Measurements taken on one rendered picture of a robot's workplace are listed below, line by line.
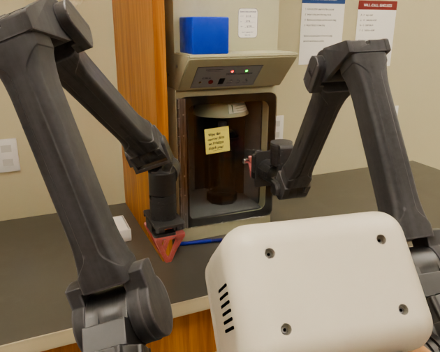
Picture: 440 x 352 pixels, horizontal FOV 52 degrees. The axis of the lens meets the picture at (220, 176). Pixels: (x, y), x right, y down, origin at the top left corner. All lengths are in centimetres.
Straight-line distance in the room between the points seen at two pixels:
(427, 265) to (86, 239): 46
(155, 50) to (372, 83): 59
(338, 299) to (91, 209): 29
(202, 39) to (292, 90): 85
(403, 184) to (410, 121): 171
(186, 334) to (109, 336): 71
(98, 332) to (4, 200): 122
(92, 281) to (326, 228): 28
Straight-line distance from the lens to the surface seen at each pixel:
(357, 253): 49
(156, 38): 117
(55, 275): 133
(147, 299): 56
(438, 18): 245
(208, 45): 119
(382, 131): 74
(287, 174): 108
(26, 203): 175
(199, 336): 127
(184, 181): 134
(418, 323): 51
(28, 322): 117
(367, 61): 79
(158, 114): 119
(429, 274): 70
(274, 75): 134
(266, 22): 138
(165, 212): 96
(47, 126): 55
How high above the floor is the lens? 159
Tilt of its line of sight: 19 degrees down
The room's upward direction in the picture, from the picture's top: straight up
